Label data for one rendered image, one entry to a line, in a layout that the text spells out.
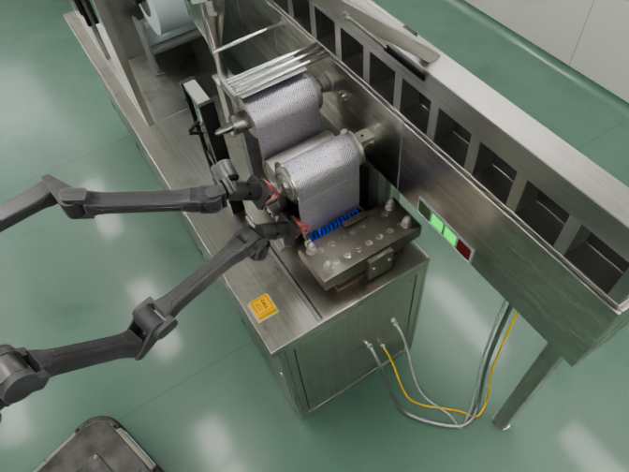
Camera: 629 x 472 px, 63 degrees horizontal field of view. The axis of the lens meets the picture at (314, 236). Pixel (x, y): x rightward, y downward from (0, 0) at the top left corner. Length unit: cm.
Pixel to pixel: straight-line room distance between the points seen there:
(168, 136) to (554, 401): 216
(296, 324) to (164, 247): 161
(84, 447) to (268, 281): 116
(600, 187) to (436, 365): 168
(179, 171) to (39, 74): 282
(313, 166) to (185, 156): 86
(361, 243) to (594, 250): 75
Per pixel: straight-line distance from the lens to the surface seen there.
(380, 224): 180
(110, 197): 154
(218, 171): 155
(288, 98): 172
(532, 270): 140
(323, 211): 174
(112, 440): 252
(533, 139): 123
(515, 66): 430
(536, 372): 204
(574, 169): 120
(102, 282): 322
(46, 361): 130
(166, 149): 240
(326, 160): 163
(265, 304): 178
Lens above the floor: 247
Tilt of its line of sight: 54 degrees down
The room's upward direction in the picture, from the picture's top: 7 degrees counter-clockwise
